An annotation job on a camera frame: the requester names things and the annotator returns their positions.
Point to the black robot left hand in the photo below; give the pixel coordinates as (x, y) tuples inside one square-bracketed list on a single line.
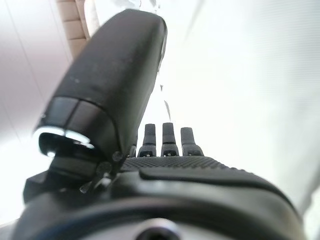
[(112, 87)]

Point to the brown bed frame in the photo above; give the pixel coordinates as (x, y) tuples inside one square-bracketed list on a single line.
[(72, 30)]

